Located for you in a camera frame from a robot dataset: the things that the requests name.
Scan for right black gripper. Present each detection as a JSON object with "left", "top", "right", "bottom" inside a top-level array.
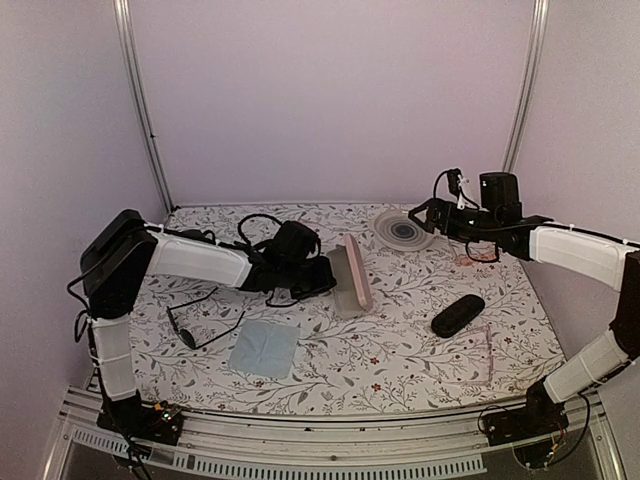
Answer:
[{"left": 409, "top": 198, "right": 501, "bottom": 244}]

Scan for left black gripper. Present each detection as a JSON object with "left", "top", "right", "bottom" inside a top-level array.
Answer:
[{"left": 279, "top": 255, "right": 336, "bottom": 300}]

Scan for pink glasses case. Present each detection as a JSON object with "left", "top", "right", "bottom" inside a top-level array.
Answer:
[{"left": 326, "top": 234, "right": 373, "bottom": 319}]

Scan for orange lens sunglasses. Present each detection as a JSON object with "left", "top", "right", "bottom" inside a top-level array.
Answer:
[{"left": 447, "top": 240, "right": 500, "bottom": 266}]

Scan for light blue cleaning cloth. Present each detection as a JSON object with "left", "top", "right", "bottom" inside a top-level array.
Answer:
[{"left": 228, "top": 320, "right": 300, "bottom": 380}]

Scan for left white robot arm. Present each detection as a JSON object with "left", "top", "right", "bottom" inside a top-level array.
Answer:
[{"left": 66, "top": 209, "right": 337, "bottom": 434}]

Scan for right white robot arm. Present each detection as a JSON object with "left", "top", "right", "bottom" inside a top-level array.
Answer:
[{"left": 408, "top": 169, "right": 639, "bottom": 436}]

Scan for black round sunglasses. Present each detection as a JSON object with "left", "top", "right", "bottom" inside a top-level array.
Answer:
[{"left": 165, "top": 287, "right": 246, "bottom": 351}]

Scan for clear striped glass plate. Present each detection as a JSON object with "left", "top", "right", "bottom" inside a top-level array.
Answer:
[{"left": 371, "top": 209, "right": 435, "bottom": 253}]

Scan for black glasses case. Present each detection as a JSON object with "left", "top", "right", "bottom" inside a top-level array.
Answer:
[{"left": 431, "top": 294, "right": 485, "bottom": 338}]

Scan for dark grey mug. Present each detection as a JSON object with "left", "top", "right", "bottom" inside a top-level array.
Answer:
[{"left": 175, "top": 229, "right": 216, "bottom": 244}]

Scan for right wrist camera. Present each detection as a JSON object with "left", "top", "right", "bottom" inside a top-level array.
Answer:
[{"left": 445, "top": 168, "right": 476, "bottom": 210}]

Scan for red thin-frame glasses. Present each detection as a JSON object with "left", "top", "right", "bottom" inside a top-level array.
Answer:
[{"left": 297, "top": 212, "right": 320, "bottom": 227}]

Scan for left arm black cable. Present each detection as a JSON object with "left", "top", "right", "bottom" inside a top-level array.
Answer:
[{"left": 237, "top": 213, "right": 284, "bottom": 251}]

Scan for clear pink frame glasses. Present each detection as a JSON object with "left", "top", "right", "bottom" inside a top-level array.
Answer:
[{"left": 461, "top": 326, "right": 494, "bottom": 386}]

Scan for front aluminium rail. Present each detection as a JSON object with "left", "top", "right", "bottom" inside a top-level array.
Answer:
[{"left": 52, "top": 403, "right": 627, "bottom": 479}]

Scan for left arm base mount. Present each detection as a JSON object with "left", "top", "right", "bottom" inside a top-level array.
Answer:
[{"left": 96, "top": 393, "right": 184, "bottom": 446}]

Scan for right aluminium frame post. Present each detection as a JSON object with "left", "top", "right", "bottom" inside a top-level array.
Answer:
[{"left": 502, "top": 0, "right": 550, "bottom": 173}]

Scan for aluminium frame post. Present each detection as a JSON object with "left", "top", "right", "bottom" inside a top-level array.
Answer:
[
  {"left": 502, "top": 0, "right": 550, "bottom": 173},
  {"left": 113, "top": 0, "right": 175, "bottom": 214}
]

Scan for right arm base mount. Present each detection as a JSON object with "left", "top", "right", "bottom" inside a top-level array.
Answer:
[{"left": 477, "top": 405, "right": 569, "bottom": 470}]

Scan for left aluminium frame post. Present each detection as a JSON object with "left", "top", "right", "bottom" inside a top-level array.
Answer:
[{"left": 113, "top": 0, "right": 175, "bottom": 214}]

